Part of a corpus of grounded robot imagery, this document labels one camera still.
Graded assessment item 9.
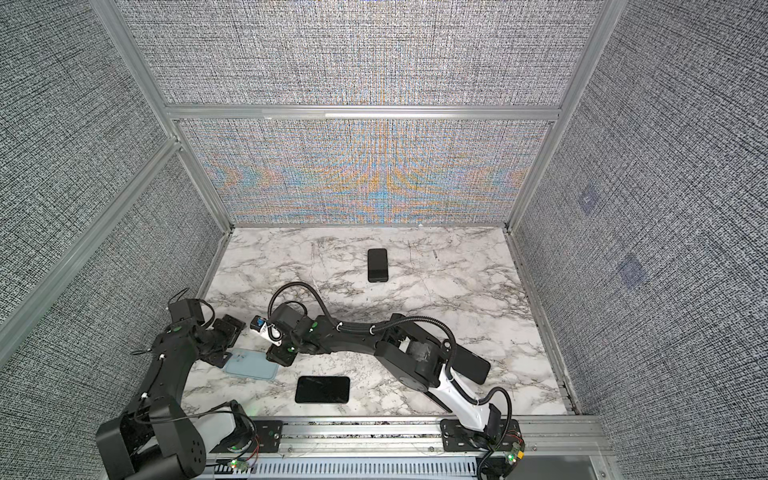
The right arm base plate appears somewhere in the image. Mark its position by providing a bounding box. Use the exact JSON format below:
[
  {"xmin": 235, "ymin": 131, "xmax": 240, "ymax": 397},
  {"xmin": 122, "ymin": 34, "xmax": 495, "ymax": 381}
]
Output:
[{"xmin": 440, "ymin": 419, "xmax": 525, "ymax": 453}]

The black smartphone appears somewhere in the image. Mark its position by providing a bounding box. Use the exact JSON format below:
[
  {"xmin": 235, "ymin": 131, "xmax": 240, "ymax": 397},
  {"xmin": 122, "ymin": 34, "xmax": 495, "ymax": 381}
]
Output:
[{"xmin": 294, "ymin": 376, "xmax": 351, "ymax": 404}]

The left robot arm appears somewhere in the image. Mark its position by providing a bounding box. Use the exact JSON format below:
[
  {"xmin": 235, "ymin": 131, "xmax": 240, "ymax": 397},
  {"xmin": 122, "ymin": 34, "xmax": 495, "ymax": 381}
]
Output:
[{"xmin": 96, "ymin": 315, "xmax": 256, "ymax": 479}]

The black phone case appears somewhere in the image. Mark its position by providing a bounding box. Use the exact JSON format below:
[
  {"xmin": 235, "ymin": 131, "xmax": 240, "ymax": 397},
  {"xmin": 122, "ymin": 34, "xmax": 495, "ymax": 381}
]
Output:
[
  {"xmin": 452, "ymin": 346, "xmax": 491, "ymax": 385},
  {"xmin": 367, "ymin": 248, "xmax": 389, "ymax": 283}
]

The aluminium front rail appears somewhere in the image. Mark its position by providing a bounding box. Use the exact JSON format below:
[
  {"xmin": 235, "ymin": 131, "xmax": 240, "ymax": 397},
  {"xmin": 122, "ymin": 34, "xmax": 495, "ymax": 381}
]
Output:
[{"xmin": 197, "ymin": 416, "xmax": 623, "ymax": 479}]

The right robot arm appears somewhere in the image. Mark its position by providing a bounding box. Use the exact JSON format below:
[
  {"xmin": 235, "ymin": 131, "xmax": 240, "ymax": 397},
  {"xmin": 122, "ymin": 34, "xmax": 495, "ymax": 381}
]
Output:
[{"xmin": 251, "ymin": 305, "xmax": 501, "ymax": 437}]

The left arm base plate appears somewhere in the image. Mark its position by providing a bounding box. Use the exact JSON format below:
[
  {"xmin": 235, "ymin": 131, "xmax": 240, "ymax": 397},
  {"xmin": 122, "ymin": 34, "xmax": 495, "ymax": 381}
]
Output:
[{"xmin": 209, "ymin": 419, "xmax": 285, "ymax": 455}]

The light blue phone case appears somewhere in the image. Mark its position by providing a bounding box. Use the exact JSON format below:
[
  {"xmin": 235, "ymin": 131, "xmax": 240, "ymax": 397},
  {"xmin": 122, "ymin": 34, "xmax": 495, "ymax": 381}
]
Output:
[{"xmin": 224, "ymin": 349, "xmax": 278, "ymax": 381}]

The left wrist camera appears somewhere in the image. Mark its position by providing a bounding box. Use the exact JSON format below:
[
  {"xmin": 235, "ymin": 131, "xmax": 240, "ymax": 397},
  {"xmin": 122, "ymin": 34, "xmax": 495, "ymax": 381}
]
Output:
[{"xmin": 168, "ymin": 299, "xmax": 205, "ymax": 325}]

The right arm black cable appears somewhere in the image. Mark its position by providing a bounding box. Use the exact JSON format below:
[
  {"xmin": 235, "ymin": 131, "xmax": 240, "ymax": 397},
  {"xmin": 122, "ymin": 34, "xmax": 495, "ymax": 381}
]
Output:
[{"xmin": 266, "ymin": 280, "xmax": 524, "ymax": 480}]

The aluminium frame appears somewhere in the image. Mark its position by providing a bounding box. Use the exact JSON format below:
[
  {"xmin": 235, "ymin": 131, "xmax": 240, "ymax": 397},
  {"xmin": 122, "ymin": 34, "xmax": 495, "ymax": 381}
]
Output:
[{"xmin": 1, "ymin": 1, "xmax": 615, "ymax": 423}]

